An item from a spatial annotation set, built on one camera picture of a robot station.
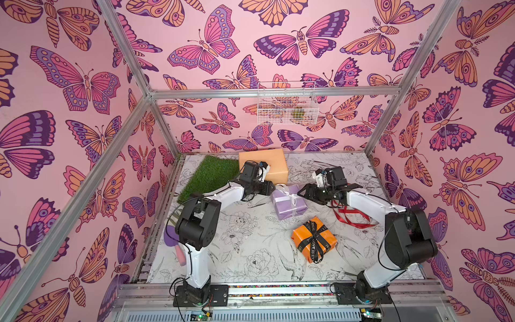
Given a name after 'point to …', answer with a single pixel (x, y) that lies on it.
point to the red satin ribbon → (352, 217)
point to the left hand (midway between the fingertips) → (274, 186)
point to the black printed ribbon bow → (316, 241)
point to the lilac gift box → (289, 204)
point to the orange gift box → (301, 233)
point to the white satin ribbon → (292, 197)
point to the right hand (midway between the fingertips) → (304, 193)
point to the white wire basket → (287, 103)
